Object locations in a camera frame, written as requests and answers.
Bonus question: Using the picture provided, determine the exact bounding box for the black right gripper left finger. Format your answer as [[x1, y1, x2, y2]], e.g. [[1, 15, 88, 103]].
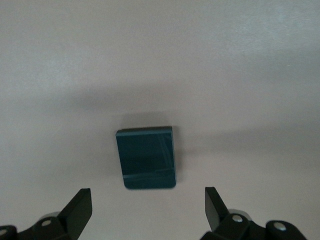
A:
[[0, 188, 93, 240]]

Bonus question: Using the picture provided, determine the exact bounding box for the black phone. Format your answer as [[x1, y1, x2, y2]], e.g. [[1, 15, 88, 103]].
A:
[[115, 125, 178, 191]]

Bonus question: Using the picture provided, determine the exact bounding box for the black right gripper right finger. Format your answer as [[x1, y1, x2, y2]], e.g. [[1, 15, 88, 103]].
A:
[[201, 186, 307, 240]]

